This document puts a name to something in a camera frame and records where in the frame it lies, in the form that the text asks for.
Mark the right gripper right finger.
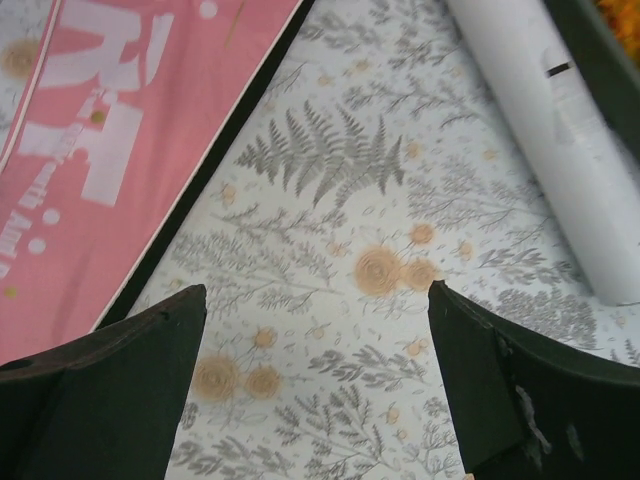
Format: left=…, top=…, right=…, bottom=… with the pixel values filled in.
left=428, top=281, right=639, bottom=479

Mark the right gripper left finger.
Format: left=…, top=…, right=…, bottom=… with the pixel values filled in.
left=1, top=285, right=207, bottom=480

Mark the white shuttlecock tube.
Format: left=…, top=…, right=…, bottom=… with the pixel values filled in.
left=449, top=1, right=639, bottom=306

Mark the pink racket cover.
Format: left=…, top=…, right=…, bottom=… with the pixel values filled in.
left=1, top=1, right=309, bottom=362

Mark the floral table cloth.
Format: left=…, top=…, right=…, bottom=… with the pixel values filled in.
left=1, top=1, right=639, bottom=479

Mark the grey plastic tray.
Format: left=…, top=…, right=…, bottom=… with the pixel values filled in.
left=544, top=0, right=639, bottom=158

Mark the orange fuzzy ball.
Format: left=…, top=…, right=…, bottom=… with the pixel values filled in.
left=596, top=0, right=639, bottom=56

